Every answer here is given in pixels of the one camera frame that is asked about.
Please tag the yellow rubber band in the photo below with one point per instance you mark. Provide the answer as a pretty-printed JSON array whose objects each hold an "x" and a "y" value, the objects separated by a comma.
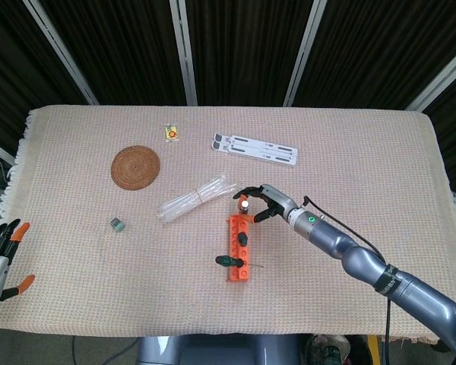
[{"x": 199, "y": 195}]

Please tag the clear plastic tube bundle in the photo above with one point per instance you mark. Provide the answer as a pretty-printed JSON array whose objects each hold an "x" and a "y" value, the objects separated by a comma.
[{"x": 186, "y": 201}]

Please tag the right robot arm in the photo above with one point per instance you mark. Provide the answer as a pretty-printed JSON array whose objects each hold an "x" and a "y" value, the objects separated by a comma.
[{"x": 346, "y": 251}]

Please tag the small yellow candy packet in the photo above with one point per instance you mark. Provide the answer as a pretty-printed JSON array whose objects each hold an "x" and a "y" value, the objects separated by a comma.
[{"x": 171, "y": 132}]

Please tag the dark green black screwdriver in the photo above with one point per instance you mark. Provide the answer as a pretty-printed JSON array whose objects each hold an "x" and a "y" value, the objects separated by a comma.
[{"x": 228, "y": 261}]

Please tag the black precision screwdriver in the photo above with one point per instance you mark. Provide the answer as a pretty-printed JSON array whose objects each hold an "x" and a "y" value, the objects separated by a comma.
[{"x": 244, "y": 206}]

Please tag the teal black screwdriver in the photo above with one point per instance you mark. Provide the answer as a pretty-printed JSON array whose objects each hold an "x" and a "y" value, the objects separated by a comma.
[{"x": 243, "y": 238}]

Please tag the beige waffle tablecloth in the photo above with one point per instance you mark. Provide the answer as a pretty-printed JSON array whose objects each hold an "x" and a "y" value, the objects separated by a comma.
[{"x": 99, "y": 285}]

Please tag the grey robot torso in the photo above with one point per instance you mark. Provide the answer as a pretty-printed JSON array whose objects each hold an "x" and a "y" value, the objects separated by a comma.
[{"x": 220, "y": 350}]

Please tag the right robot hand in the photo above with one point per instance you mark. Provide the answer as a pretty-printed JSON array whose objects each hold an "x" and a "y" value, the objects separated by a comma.
[{"x": 279, "y": 199}]

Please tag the grey partition frame post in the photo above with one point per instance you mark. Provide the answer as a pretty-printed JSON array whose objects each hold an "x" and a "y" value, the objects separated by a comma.
[
  {"x": 441, "y": 78},
  {"x": 184, "y": 53},
  {"x": 61, "y": 53},
  {"x": 304, "y": 53}
]

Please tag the round woven rattan coaster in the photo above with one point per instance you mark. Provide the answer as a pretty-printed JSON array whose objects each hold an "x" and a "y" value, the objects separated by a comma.
[{"x": 135, "y": 167}]

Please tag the orange screwdriver rack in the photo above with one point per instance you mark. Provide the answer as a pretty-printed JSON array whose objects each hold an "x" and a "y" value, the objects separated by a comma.
[{"x": 244, "y": 272}]

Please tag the white folding laptop stand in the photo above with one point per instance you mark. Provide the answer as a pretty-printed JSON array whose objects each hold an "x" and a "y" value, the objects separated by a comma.
[{"x": 258, "y": 150}]

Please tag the small green box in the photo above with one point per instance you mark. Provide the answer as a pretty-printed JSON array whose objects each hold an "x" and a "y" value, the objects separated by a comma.
[{"x": 118, "y": 224}]

